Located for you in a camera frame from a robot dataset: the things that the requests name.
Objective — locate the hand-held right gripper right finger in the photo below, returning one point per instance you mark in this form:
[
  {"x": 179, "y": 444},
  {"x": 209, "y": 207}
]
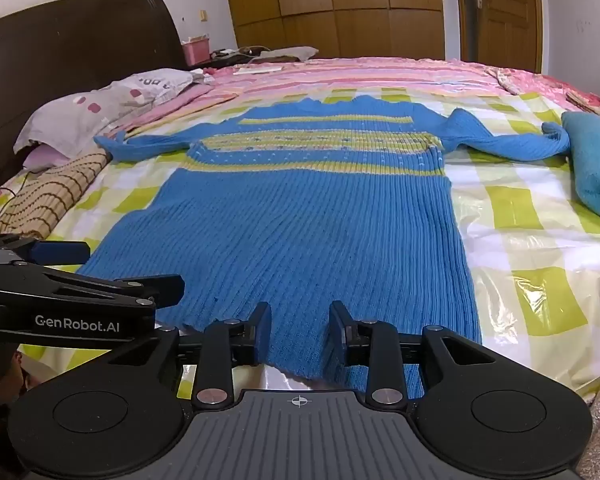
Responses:
[{"x": 336, "y": 322}]

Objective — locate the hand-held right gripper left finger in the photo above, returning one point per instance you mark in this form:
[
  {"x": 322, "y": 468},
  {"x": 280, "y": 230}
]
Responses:
[{"x": 263, "y": 321}]

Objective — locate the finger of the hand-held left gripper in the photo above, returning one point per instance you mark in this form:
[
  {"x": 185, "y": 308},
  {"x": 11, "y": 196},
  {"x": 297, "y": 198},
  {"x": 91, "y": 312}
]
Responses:
[
  {"x": 62, "y": 252},
  {"x": 105, "y": 290}
]

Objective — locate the blue knitted sweater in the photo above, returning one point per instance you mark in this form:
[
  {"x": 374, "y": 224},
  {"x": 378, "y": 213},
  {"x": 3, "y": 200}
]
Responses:
[{"x": 290, "y": 220}]

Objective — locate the brown striped pillow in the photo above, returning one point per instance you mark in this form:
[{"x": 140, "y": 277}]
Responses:
[{"x": 45, "y": 195}]

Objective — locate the pink pillow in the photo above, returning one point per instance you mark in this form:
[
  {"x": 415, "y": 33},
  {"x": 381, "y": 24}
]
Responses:
[{"x": 42, "y": 156}]

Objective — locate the white spotted pillow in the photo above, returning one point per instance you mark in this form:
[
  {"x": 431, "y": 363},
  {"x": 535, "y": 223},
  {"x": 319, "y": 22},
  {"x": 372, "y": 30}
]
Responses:
[{"x": 80, "y": 110}]

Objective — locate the dark wooden headboard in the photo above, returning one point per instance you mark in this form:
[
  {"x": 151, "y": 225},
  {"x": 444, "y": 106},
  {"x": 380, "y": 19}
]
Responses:
[{"x": 55, "y": 45}]

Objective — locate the green checked plastic sheet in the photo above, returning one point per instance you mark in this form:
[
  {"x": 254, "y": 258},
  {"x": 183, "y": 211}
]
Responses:
[{"x": 520, "y": 220}]

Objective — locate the pink box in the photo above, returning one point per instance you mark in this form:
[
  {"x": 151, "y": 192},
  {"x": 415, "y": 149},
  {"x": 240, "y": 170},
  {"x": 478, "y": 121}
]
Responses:
[{"x": 196, "y": 52}]

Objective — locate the pink striped bedsheet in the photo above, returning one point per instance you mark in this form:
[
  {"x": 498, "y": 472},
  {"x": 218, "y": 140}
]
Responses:
[{"x": 360, "y": 77}]

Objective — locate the white paper strip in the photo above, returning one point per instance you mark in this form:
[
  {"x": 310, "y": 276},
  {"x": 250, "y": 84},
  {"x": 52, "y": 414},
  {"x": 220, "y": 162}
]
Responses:
[{"x": 257, "y": 69}]

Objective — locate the grey cloth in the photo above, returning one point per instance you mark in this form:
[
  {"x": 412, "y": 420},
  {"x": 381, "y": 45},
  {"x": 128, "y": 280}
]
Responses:
[{"x": 290, "y": 52}]

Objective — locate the teal knitted cloth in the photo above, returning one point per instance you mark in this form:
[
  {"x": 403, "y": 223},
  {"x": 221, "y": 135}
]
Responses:
[{"x": 597, "y": 170}]

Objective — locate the pink floral quilt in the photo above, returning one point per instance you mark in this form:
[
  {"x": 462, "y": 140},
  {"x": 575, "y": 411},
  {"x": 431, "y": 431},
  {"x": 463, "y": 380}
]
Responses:
[{"x": 535, "y": 82}]

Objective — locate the wooden wardrobe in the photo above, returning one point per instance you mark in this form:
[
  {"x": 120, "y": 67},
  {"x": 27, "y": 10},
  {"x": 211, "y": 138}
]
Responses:
[{"x": 330, "y": 0}]

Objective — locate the brown patterned cloth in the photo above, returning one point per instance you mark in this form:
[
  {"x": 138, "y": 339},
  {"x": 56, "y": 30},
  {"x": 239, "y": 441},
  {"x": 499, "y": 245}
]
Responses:
[{"x": 587, "y": 102}]

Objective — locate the wooden door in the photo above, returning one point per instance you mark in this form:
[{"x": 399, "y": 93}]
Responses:
[{"x": 505, "y": 15}]

